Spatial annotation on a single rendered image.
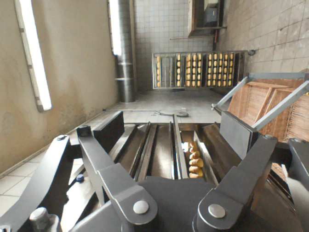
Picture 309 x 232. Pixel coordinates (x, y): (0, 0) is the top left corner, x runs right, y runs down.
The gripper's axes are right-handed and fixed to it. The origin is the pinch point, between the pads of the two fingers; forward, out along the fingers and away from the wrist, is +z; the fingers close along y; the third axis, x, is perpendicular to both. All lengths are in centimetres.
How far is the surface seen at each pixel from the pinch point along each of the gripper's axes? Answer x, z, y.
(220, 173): -55, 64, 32
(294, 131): -36, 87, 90
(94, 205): -58, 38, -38
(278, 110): -9, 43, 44
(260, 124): -15, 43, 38
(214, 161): -55, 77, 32
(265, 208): -56, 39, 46
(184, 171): -41, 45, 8
